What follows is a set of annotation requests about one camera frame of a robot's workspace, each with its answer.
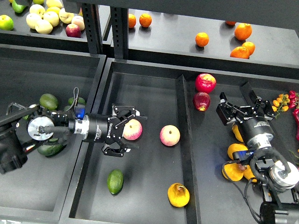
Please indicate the avocado beside tray wall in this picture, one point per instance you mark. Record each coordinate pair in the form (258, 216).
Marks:
(67, 107)

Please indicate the red apple on shelf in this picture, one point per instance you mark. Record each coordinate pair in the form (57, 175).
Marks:
(73, 30)

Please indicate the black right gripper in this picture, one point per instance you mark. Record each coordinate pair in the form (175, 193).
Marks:
(254, 129)

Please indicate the orange on shelf left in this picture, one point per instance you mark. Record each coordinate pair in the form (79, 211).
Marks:
(131, 20)

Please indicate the large orange on shelf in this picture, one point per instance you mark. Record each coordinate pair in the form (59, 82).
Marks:
(243, 31)

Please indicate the green apple on shelf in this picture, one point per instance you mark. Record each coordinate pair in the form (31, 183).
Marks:
(6, 23)

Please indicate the elongated dark avocado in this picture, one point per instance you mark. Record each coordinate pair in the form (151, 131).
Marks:
(49, 150)

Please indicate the orange partly hidden top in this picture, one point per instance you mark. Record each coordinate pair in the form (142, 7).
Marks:
(230, 23)

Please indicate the orange front right shelf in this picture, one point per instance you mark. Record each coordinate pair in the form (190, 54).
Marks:
(240, 52)

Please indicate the black shelf upright posts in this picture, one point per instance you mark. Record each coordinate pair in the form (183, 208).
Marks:
(106, 30)

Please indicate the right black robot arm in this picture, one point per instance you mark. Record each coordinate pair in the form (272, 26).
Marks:
(277, 178)

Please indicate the avocado top left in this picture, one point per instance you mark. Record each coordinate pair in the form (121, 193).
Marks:
(49, 101)

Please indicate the orange cherry tomato bunch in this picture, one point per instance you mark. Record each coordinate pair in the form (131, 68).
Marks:
(280, 104)

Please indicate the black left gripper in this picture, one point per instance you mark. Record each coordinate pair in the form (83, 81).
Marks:
(109, 130)

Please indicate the black middle tray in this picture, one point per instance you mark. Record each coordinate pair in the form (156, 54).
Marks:
(164, 94)

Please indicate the dark red apple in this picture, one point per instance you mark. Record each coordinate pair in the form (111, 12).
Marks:
(201, 101)

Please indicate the bright red apple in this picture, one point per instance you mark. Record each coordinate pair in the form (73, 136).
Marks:
(205, 83)

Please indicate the pale yellow pear pile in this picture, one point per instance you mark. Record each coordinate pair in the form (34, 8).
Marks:
(46, 15)

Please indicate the orange behind front right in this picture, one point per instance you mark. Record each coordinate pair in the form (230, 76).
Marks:
(250, 46)

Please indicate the green pepper on shelf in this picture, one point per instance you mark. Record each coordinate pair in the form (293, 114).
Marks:
(18, 8)

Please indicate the black left tray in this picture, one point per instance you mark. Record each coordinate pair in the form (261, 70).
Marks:
(36, 192)

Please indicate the green avocado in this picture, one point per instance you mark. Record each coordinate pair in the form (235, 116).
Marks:
(115, 181)

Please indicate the black tray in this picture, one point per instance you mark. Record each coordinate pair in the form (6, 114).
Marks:
(164, 94)
(36, 192)

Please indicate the red chili peppers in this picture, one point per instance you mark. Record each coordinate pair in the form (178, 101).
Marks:
(294, 104)

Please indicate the pink apple right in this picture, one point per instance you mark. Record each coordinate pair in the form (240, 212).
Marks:
(169, 135)

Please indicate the pink apple left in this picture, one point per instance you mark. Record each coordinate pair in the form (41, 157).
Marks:
(132, 130)

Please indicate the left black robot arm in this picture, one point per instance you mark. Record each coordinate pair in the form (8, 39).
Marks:
(25, 129)

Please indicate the pink apple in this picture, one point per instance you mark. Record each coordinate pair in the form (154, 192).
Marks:
(132, 130)
(169, 135)

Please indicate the orange on shelf centre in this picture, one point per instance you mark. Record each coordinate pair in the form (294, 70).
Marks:
(202, 39)

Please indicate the avocado top right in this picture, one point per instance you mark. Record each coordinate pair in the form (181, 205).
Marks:
(80, 101)

